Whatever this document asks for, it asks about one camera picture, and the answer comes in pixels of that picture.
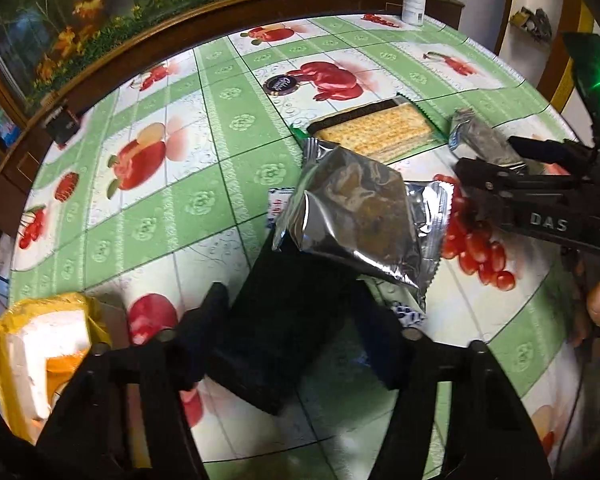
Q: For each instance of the dark green snack packet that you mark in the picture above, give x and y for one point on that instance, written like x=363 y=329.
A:
x=280 y=325

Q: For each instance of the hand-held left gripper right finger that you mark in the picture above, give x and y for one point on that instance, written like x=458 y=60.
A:
x=377 y=345

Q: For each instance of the silver foil snack packet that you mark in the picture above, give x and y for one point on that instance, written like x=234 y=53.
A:
x=355 y=210

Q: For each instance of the clear green-edged cracker packet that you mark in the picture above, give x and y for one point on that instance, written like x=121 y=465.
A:
x=375 y=127

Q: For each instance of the yellow-edged white box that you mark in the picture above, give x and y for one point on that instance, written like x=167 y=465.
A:
x=32 y=350

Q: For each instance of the glass flower display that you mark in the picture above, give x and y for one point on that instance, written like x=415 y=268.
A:
x=105 y=5

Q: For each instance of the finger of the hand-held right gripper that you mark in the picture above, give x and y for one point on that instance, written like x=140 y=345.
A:
x=490 y=172
x=542 y=147

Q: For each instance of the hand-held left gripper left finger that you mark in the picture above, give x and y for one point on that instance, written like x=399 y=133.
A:
x=200 y=330

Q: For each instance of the small dark glass jar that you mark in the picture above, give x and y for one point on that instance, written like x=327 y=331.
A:
x=62 y=125

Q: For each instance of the dark round lid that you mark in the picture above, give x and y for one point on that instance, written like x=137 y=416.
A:
x=282 y=84

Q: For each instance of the dark metal fitting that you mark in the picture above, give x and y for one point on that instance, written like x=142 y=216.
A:
x=532 y=22

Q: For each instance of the silver blue-end snack packet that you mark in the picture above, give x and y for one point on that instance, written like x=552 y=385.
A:
x=480 y=135

